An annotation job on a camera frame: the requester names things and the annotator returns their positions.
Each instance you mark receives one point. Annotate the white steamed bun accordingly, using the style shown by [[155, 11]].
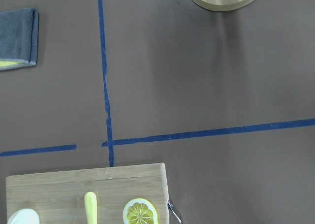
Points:
[[24, 216]]

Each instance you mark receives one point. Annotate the lemon slice upper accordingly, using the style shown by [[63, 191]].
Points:
[[140, 211]]

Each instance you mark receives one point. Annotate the yellow plastic knife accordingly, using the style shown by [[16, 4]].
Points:
[[90, 201]]

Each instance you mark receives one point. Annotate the bamboo cutting board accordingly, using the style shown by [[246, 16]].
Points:
[[58, 197]]

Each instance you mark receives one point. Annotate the grey folded cloth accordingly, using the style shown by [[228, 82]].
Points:
[[18, 38]]

